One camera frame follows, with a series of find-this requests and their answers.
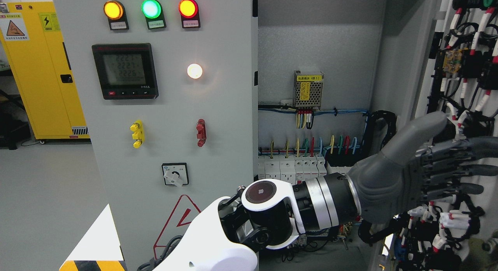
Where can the white indicator light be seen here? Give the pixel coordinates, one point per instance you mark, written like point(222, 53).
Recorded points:
point(195, 71)

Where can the yellow door terminal block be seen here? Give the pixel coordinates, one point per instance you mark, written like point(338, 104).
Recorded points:
point(137, 129)

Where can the red door terminal block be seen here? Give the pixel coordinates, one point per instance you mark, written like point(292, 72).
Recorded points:
point(201, 132)

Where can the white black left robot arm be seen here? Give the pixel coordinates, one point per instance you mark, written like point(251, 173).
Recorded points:
point(269, 213)

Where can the grey robotic left hand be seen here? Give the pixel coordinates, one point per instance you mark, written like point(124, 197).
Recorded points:
point(404, 175)

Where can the black white surge protector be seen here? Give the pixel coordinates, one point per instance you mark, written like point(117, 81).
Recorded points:
point(341, 163)

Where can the rotary selector switch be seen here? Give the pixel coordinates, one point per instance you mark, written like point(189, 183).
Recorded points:
point(175, 174)

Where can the green indicator light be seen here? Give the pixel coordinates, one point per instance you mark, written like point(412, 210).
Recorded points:
point(153, 13)

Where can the grey cabinet door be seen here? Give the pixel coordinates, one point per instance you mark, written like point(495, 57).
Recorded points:
point(455, 228)
point(225, 46)

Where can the red electric warning sticker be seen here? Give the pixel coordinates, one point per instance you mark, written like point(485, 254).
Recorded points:
point(181, 216)

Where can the metal mesh power supply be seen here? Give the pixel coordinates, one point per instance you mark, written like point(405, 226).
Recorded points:
point(308, 88)

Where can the yellow safety cabinet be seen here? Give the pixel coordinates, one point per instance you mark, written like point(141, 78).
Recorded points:
point(36, 52)

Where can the black digital power meter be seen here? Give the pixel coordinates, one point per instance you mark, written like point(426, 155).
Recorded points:
point(126, 71)

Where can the yellow indicator light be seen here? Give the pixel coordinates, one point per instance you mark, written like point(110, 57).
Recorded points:
point(116, 15)

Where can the white breaker and socket row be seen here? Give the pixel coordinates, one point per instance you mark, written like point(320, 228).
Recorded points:
point(291, 168)

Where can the red indicator light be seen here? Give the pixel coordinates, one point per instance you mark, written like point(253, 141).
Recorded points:
point(189, 14)

